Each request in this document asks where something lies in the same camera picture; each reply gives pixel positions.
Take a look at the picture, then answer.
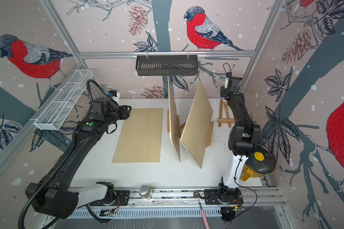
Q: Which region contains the plywood board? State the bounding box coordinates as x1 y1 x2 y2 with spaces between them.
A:
180 83 213 168
112 108 163 163
167 76 181 162

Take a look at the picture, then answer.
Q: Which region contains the wooden easel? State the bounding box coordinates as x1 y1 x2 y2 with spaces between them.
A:
167 109 170 133
217 99 235 128
180 121 214 147

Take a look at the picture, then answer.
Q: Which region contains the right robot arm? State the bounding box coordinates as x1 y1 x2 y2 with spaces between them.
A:
218 73 260 204

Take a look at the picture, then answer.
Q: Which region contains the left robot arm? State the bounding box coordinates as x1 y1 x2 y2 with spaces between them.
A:
19 97 132 226

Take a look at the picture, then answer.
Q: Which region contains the black hanging basket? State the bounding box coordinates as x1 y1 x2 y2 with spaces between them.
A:
136 55 198 76

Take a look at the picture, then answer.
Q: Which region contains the green circuit board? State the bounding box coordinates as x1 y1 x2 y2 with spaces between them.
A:
99 209 116 217

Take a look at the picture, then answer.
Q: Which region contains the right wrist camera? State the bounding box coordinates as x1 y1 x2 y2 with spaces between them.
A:
224 72 232 89

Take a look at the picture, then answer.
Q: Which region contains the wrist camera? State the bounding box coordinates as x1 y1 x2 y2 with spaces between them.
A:
108 90 120 104
224 72 232 89

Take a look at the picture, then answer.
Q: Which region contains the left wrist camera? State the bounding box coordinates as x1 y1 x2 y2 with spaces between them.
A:
108 90 120 104

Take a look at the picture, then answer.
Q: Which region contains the white wire mesh basket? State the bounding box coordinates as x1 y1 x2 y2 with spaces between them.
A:
34 69 94 130

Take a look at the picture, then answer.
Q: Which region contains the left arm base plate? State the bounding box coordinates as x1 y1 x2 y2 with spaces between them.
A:
89 190 130 207

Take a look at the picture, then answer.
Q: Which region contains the pink handled spoon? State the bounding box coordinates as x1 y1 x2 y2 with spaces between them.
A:
193 190 210 229

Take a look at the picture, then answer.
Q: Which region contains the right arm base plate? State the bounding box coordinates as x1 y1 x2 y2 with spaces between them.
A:
204 188 244 205

